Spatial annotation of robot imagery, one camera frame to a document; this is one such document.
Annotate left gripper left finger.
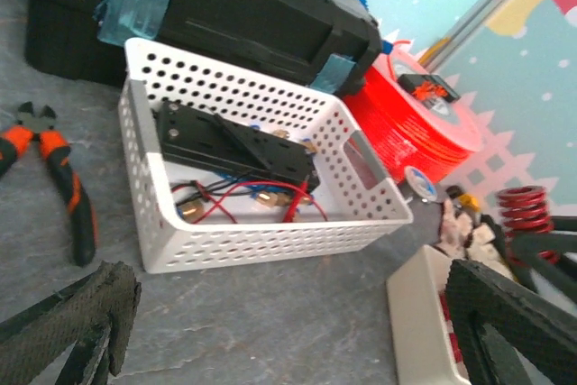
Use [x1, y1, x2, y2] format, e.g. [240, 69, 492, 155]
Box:
[1, 261, 142, 384]

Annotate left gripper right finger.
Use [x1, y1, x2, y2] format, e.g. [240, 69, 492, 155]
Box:
[445, 260, 576, 384]

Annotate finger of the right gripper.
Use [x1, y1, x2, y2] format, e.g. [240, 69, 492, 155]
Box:
[510, 216, 576, 304]

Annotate large red spring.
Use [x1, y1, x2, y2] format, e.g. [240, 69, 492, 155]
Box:
[496, 185, 554, 243]

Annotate small red springs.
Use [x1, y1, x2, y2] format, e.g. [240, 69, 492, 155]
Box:
[439, 291, 463, 363]

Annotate small white tray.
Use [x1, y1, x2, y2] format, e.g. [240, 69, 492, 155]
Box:
[386, 245, 470, 384]

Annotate white work gloves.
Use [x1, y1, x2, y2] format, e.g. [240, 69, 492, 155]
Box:
[434, 199, 515, 280]

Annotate yellow black screwdriver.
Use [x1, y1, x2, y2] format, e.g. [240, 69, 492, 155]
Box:
[446, 185, 481, 212]

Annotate red filament spool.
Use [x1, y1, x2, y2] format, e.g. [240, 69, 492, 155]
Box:
[343, 40, 482, 183]

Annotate orange black pliers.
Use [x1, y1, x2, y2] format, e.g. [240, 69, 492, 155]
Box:
[1, 102, 97, 267]

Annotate white perforated basket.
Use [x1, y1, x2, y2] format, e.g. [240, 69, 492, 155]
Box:
[118, 38, 413, 274]

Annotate black battery holder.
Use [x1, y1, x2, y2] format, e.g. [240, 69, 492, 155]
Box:
[154, 102, 321, 192]

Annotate black red connector strip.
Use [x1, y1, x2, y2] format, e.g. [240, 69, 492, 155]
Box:
[397, 73, 461, 103]

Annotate black toolbox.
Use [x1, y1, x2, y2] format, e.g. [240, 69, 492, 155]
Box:
[24, 0, 389, 96]

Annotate solder wire spool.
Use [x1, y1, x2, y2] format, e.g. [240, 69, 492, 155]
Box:
[404, 166, 438, 202]

